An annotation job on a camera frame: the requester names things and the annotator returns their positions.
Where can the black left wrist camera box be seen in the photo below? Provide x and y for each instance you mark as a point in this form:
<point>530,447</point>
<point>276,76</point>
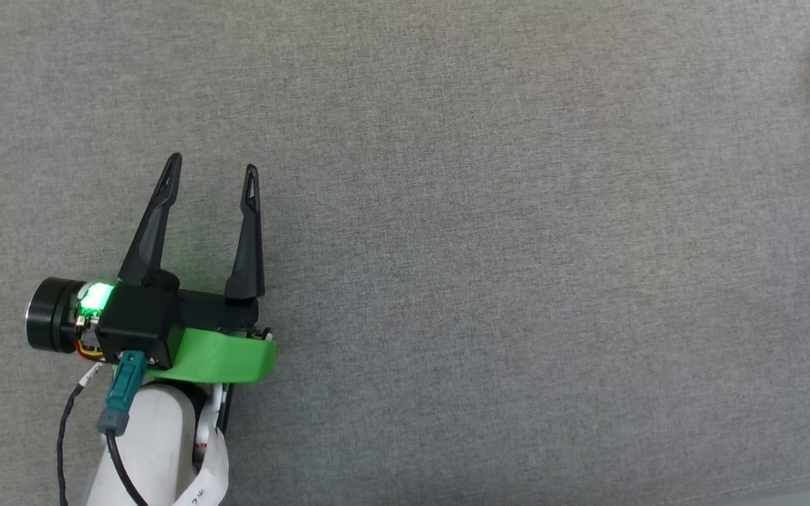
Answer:
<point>138,323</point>

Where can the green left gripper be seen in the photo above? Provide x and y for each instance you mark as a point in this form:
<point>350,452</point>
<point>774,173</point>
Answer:
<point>222,358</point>

